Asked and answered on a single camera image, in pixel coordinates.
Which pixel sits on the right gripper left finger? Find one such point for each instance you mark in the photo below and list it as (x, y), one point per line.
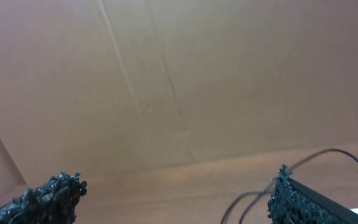
(54, 202)

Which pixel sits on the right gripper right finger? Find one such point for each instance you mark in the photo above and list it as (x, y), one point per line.
(294, 203)

